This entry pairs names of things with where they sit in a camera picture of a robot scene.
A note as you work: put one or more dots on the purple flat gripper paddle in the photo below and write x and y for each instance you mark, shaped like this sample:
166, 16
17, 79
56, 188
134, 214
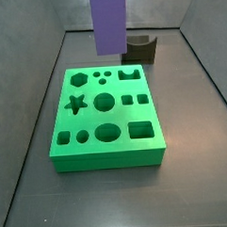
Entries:
108, 19

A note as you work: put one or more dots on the black arch block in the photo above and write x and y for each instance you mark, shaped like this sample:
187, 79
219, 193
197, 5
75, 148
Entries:
140, 50

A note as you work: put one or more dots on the green shape sorter block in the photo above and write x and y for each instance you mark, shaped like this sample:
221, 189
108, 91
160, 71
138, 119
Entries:
106, 120

